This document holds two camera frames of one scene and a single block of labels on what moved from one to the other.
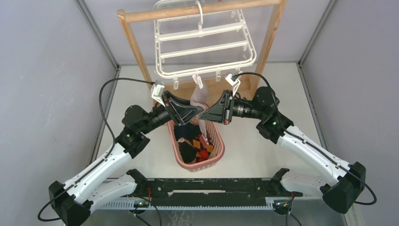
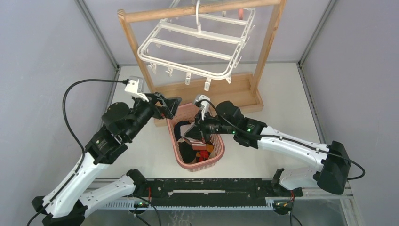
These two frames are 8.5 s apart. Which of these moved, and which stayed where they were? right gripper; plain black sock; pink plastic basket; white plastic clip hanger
Moved: white plastic clip hanger; right gripper
Stayed: pink plastic basket; plain black sock
